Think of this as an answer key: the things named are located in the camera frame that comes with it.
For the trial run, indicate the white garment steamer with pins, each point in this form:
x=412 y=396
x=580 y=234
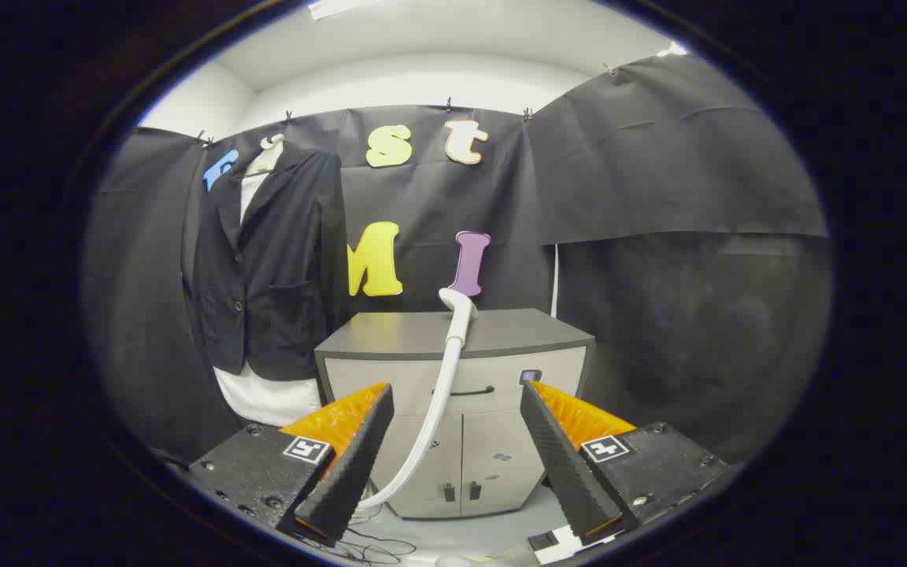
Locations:
x=453 y=346

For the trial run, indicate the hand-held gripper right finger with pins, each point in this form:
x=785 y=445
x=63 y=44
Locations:
x=560 y=465

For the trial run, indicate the long ceiling light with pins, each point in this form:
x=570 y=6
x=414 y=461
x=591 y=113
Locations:
x=339 y=8

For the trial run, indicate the white clothes hanger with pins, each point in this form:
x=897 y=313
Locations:
x=266 y=160

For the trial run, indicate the black backdrop cloth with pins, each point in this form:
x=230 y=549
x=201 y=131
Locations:
x=658 y=157

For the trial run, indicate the grey cabinet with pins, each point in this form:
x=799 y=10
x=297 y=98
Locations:
x=390 y=331

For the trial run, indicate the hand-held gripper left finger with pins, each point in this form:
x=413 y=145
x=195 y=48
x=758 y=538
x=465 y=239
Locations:
x=355 y=465

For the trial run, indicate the black suit jacket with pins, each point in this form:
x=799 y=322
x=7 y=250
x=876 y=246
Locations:
x=280 y=260

